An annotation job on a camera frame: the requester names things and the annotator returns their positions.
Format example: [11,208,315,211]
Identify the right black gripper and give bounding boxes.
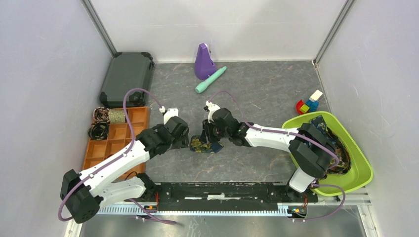
[199,118,230,144]

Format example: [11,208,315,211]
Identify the blue yellow floral tie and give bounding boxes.
[190,135,224,154]

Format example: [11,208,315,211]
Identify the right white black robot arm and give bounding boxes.
[203,105,339,201]

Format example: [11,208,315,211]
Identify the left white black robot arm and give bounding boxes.
[58,116,189,224]

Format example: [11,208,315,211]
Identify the pile of patterned ties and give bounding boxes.
[309,116,351,175]

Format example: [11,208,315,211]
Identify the teal cylindrical pen tool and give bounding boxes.
[195,66,227,94]

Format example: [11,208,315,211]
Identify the orange compartment tray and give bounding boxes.
[82,107,150,170]

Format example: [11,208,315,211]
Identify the rolled olive speckled tie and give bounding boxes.
[108,109,126,124]

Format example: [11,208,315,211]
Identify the purple metronome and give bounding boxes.
[194,43,217,80]

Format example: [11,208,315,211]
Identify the dark green hard case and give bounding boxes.
[98,52,155,109]

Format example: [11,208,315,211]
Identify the rolled pink brown tie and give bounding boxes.
[93,107,110,124]

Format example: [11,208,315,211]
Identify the rolled black patterned tie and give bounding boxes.
[87,123,109,141]

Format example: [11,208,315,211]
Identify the colourful toy block stack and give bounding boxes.
[295,90,323,115]

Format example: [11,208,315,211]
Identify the lime green plastic bin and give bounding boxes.
[282,111,374,193]

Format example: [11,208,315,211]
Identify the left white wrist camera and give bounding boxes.
[159,106,179,124]

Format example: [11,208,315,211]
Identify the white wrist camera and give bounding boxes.
[159,106,179,124]
[204,100,220,122]

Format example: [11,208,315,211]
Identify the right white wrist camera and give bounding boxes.
[204,100,220,122]

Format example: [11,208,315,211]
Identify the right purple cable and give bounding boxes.
[209,90,346,223]

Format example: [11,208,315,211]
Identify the purple cable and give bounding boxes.
[57,88,166,222]
[209,90,346,223]

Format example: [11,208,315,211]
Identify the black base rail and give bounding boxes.
[136,182,318,211]

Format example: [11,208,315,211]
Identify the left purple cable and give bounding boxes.
[57,88,166,222]

